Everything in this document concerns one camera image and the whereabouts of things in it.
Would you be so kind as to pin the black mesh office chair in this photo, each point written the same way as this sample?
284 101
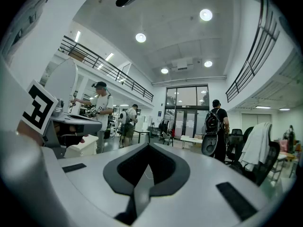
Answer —
270 159

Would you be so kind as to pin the glass entrance door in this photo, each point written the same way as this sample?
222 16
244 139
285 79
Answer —
187 98

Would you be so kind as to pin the dark framed table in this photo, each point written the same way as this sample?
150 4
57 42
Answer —
142 131

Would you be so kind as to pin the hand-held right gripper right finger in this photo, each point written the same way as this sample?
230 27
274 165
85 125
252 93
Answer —
201 178

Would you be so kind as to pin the round ceiling light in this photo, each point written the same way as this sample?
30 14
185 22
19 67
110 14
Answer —
206 14
140 37
208 63
164 70

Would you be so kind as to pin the black balcony railing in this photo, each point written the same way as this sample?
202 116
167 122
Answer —
142 92
251 70

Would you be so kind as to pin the clothes rack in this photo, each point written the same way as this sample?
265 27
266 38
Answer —
165 126

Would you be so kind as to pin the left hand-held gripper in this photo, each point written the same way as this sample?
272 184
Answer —
39 106

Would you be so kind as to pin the white drawer cabinet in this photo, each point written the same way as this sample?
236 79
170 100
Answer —
82 149

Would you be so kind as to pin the long ceiling strip light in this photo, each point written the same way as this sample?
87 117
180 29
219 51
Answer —
109 57
77 36

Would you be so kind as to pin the white tall cabinets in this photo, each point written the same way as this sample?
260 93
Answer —
144 122

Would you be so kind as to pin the ceiling air conditioner unit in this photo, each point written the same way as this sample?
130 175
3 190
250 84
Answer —
182 65

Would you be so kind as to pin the white garment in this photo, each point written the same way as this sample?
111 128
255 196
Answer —
254 145

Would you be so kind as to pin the person's left forearm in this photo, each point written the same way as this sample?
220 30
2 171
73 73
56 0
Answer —
28 131

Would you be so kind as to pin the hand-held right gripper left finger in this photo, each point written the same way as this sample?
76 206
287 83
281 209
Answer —
71 193

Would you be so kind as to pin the white low table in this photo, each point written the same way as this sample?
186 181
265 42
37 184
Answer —
191 140

